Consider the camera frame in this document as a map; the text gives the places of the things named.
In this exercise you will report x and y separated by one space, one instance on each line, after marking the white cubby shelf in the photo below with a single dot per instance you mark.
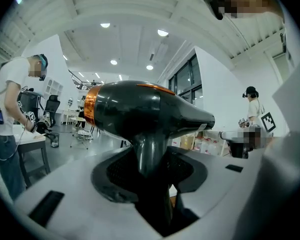
52 86

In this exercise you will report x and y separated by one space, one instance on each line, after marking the black hair dryer orange trim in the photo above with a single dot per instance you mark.
140 109

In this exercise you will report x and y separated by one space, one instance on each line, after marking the person's white shirt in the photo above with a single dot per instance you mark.
285 184

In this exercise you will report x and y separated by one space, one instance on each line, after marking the white basin dark cabinet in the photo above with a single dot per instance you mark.
32 144

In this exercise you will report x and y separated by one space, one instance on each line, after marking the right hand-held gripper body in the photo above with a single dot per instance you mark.
268 121

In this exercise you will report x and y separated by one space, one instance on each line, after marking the black head-mounted camera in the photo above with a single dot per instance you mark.
213 1

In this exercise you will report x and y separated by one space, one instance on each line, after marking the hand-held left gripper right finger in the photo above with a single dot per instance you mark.
215 184

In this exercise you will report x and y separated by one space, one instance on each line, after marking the black office chair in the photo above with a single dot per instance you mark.
51 106

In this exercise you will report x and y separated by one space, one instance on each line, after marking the stack of clear plastic jugs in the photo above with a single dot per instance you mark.
210 146

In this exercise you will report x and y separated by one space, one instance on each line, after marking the round ceiling light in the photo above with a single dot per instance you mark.
149 67
162 32
105 25
113 62

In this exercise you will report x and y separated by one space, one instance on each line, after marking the black mezzanine railing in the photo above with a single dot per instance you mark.
75 77

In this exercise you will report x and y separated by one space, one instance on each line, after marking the brown cardboard box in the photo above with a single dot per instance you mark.
187 142

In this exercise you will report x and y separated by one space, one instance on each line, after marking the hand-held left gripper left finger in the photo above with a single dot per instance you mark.
77 209

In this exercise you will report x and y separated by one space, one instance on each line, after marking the ceiling air conditioner unit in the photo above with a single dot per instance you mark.
160 51

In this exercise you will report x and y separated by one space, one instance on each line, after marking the black framed glass windows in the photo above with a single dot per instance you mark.
187 79

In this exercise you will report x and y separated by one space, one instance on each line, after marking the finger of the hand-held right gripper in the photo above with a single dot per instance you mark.
231 135

